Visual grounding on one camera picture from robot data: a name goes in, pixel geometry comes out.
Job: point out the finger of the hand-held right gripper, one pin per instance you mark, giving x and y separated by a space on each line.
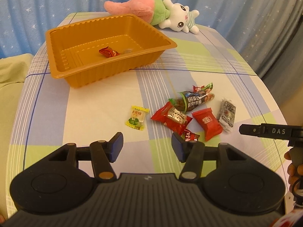
248 129

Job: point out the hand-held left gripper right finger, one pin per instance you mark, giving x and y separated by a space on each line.
177 146

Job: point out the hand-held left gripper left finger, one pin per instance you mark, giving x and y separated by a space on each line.
117 145

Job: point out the small red dark candy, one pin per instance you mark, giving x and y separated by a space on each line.
190 136

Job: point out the silver grey snack packet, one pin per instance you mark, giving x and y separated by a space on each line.
226 114

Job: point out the red brown printed snack packet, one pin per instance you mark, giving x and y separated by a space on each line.
165 120

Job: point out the yellow candy packet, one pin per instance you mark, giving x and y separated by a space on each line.
136 119

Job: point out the plain red snack packet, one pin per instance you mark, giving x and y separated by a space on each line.
208 125

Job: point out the dark nut snack packet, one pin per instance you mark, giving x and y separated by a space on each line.
196 101

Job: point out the golden plastic tray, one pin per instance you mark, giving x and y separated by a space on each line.
71 73

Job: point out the person's right hand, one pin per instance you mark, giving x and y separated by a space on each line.
292 172

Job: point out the plaid tablecloth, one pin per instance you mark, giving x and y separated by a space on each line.
94 104

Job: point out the red white patterned clothing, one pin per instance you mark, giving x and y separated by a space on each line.
286 222

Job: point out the red twisted candy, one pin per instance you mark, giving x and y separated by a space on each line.
109 52

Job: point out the small clear candy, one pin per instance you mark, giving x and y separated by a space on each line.
127 50

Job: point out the light green cloth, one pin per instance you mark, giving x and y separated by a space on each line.
9 99

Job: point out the pink green white plush toy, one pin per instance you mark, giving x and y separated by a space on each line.
180 16

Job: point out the blue star curtain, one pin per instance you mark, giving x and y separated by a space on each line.
47 4

